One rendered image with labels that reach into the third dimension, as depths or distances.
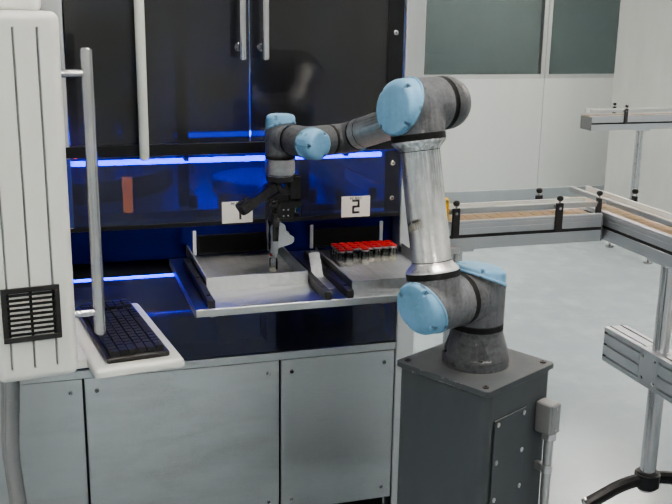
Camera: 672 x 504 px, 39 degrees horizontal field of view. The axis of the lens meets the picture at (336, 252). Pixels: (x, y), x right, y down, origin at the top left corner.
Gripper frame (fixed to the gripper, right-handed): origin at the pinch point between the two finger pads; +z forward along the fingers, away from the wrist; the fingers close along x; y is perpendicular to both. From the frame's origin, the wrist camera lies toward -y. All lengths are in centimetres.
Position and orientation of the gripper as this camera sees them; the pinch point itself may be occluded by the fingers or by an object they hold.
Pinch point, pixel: (271, 251)
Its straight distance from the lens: 244.1
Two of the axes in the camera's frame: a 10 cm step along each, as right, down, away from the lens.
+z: -0.2, 9.6, 2.7
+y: 9.6, -0.6, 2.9
